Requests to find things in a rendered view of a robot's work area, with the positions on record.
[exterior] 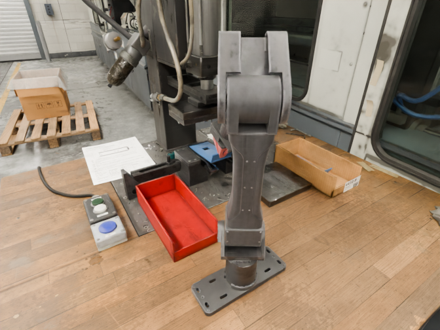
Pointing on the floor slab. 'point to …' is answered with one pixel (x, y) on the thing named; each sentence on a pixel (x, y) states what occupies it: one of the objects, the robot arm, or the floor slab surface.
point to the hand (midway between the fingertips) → (221, 154)
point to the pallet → (18, 119)
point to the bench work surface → (327, 261)
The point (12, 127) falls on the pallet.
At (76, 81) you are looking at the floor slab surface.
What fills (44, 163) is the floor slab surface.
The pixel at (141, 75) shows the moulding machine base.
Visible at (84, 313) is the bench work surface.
